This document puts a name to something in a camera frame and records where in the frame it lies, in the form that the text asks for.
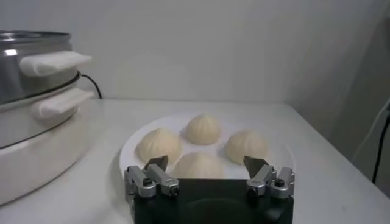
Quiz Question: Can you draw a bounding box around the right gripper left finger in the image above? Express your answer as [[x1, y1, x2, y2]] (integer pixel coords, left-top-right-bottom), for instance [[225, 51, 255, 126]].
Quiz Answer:
[[124, 155, 181, 203]]

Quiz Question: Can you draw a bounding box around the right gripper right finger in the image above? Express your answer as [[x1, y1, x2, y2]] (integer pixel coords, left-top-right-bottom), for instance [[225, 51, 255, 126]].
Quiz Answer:
[[243, 155, 296, 200]]

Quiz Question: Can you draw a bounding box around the white steamed baozi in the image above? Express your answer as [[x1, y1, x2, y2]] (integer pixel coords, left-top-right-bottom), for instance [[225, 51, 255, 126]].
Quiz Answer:
[[185, 113, 222, 146], [171, 151, 226, 180], [224, 129, 269, 166], [135, 127, 183, 165]]

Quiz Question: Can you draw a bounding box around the stainless steel steamer basket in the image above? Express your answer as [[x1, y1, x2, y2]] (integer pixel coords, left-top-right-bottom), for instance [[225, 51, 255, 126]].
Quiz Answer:
[[0, 30, 93, 106]]

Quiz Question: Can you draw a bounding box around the white round plate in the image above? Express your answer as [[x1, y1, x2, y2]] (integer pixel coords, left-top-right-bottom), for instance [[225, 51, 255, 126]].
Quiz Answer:
[[119, 111, 297, 183]]

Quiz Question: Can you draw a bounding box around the black cooker power cord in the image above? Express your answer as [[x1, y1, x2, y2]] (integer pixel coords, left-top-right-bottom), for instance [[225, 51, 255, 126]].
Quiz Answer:
[[79, 74, 104, 100]]

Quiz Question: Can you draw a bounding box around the thin white cable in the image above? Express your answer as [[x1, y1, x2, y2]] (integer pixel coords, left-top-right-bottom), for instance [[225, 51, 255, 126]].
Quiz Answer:
[[350, 99, 390, 164]]

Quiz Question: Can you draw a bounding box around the black cable with adapter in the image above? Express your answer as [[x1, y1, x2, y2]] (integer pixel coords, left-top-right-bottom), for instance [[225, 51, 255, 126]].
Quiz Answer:
[[370, 111, 390, 185]]

